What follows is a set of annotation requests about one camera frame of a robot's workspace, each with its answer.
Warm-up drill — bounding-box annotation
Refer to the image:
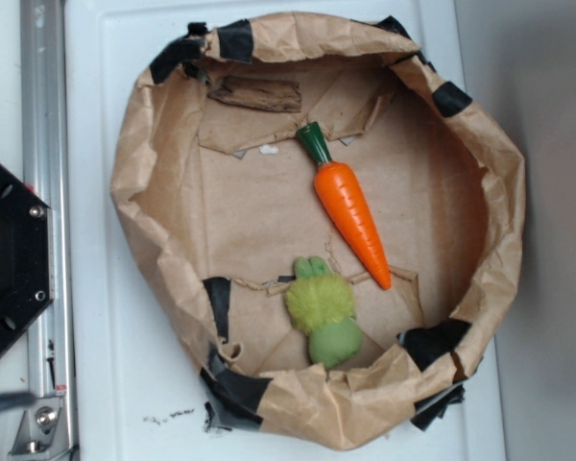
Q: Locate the brown bark piece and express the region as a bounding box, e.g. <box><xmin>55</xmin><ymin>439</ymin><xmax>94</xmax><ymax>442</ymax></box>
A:
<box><xmin>207</xmin><ymin>76</ymin><xmax>302</xmax><ymax>113</ymax></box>

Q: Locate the brown paper bin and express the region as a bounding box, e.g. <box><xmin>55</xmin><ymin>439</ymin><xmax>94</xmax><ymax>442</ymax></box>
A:
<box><xmin>110</xmin><ymin>12</ymin><xmax>525</xmax><ymax>450</ymax></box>

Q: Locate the green plush toy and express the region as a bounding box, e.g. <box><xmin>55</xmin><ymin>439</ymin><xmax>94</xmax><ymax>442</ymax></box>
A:
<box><xmin>284</xmin><ymin>256</ymin><xmax>364</xmax><ymax>369</ymax></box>

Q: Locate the small white scrap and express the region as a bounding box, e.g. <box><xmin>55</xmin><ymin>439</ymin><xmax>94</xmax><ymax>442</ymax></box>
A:
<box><xmin>259</xmin><ymin>144</ymin><xmax>279</xmax><ymax>155</ymax></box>

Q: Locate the white tray board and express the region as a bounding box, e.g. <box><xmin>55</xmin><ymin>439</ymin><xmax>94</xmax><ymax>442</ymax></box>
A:
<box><xmin>64</xmin><ymin>1</ymin><xmax>506</xmax><ymax>460</ymax></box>

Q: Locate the aluminium rail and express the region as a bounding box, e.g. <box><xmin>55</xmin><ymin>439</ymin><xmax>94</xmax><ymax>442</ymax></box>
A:
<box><xmin>9</xmin><ymin>1</ymin><xmax>80</xmax><ymax>460</ymax></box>

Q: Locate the orange toy carrot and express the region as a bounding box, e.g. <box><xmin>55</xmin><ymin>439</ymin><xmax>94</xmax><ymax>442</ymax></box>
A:
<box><xmin>297</xmin><ymin>122</ymin><xmax>393</xmax><ymax>290</ymax></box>

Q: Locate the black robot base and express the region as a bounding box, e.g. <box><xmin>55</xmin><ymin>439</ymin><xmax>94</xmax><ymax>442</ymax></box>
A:
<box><xmin>0</xmin><ymin>163</ymin><xmax>52</xmax><ymax>359</ymax></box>

